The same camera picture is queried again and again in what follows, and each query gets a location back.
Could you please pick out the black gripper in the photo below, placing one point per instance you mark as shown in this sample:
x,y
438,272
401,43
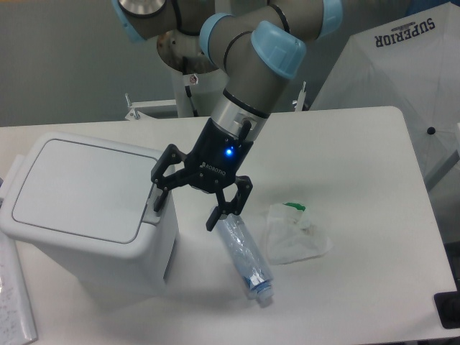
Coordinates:
x,y
215,161

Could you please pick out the white plastic trash can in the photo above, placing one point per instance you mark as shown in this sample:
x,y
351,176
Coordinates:
x,y
87,203

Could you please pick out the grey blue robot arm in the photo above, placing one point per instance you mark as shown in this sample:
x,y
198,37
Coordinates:
x,y
261,52

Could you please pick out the crushed clear plastic bottle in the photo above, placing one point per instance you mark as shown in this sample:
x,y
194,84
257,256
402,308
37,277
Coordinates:
x,y
247,259

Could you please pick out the crumpled white plastic bag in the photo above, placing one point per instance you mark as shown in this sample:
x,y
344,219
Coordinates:
x,y
292,236

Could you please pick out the white umbrella with lettering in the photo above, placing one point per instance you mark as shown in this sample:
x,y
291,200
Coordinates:
x,y
411,64

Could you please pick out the black device at edge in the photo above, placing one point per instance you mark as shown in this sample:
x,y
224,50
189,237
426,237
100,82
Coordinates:
x,y
447,305

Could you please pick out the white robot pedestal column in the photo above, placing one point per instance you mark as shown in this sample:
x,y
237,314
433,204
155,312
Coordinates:
x,y
197,83

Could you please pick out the white metal base frame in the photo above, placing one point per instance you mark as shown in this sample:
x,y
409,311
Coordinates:
x,y
137,110

